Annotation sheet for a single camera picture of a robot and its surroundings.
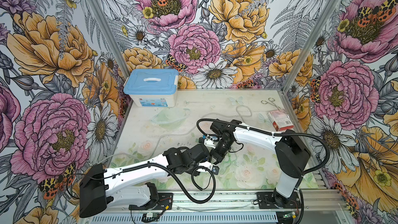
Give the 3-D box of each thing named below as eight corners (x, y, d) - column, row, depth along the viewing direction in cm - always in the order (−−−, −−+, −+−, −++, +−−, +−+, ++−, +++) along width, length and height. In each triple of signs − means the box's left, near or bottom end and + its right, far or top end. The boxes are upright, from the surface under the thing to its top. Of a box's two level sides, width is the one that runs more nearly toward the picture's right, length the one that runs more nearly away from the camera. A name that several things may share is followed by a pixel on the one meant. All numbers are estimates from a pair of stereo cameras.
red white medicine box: (275, 132, 101) (278, 128, 97) (266, 116, 109) (269, 111, 106) (291, 129, 102) (294, 125, 99) (280, 113, 111) (283, 109, 107)
